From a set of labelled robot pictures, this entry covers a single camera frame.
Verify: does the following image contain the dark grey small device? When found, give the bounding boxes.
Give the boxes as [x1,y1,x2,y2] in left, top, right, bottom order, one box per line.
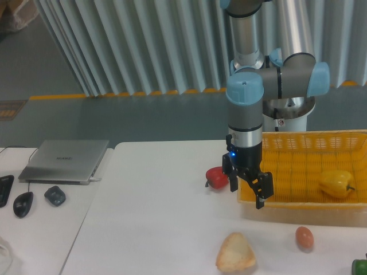
[44,186,66,207]

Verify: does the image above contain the black mouse cable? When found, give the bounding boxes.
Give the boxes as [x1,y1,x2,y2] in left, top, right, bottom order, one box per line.
[0,145,40,193]

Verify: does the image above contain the yellow wicker basket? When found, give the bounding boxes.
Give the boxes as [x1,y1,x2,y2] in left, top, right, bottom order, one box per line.
[236,129,367,211]

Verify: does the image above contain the red bell pepper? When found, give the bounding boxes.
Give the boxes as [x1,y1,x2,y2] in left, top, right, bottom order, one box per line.
[205,167,229,190]

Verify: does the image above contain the black computer mouse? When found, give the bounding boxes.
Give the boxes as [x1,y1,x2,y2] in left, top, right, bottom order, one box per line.
[13,191,34,218]

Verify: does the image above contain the yellow bell pepper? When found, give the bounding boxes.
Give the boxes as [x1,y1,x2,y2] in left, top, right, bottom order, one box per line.
[319,170,355,199]

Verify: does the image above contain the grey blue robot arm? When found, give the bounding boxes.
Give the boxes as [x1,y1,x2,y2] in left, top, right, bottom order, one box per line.
[220,1,330,209]

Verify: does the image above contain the green object at edge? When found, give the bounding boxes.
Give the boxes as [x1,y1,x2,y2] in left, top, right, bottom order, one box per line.
[351,259,367,275]

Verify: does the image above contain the silver closed laptop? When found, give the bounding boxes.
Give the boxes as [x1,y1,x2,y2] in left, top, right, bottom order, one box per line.
[18,140,109,185]

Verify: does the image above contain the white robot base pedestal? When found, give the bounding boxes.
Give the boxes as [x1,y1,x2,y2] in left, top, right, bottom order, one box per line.
[263,97,315,132]

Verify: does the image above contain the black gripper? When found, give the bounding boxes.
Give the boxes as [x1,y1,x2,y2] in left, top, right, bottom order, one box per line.
[222,143,274,209]

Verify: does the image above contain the triangular white bread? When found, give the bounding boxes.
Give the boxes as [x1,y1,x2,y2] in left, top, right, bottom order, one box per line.
[216,232,256,273]

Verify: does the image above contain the black keyboard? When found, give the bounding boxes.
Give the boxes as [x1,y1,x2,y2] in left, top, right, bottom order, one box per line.
[0,175,14,208]

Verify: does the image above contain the brown egg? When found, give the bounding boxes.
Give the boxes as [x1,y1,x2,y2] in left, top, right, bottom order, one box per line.
[295,226,314,249]

